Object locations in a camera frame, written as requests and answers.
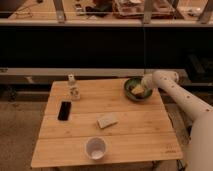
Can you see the small clear bottle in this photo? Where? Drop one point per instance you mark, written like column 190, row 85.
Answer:
column 73, row 87

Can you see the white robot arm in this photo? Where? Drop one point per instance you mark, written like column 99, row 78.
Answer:
column 199, row 155

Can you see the green bowl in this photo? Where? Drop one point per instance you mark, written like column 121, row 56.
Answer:
column 130, row 84

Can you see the beige sponge block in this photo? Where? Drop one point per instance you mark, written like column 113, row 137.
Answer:
column 106, row 120

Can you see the wooden folding table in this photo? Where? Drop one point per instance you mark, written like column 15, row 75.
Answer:
column 143, row 131

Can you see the black smartphone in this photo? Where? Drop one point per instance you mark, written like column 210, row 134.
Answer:
column 64, row 111

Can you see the white paper cup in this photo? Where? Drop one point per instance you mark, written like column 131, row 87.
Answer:
column 95, row 148

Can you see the long grey shelf rail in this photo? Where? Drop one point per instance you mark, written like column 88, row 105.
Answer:
column 48, row 75

